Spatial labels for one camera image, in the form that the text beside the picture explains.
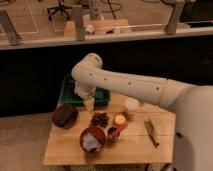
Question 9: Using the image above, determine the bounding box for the dark eraser block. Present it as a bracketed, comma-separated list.
[59, 106, 72, 125]

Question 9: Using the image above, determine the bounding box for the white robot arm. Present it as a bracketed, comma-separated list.
[71, 53, 213, 171]

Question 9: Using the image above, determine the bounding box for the purple bowl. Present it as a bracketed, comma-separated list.
[52, 105, 78, 129]

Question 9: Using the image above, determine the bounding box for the brown bowl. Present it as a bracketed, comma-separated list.
[79, 127, 106, 153]

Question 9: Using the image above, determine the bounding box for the white cloth in bowl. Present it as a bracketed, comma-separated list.
[83, 133, 101, 152]

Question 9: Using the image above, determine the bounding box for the green plastic bin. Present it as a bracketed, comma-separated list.
[59, 74, 111, 106]

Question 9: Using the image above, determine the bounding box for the bunch of dark grapes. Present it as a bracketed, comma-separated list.
[90, 113, 109, 128]

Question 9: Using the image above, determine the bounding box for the orange round fruit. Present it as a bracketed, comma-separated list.
[114, 114, 126, 126]

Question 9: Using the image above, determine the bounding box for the small dark cup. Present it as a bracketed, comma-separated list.
[107, 124, 127, 142]

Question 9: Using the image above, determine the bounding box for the white cup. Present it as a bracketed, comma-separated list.
[124, 97, 140, 116]

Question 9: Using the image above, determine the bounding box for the wooden brush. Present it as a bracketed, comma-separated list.
[144, 119, 159, 147]

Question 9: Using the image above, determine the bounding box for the office chair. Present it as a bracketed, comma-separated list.
[47, 0, 71, 20]

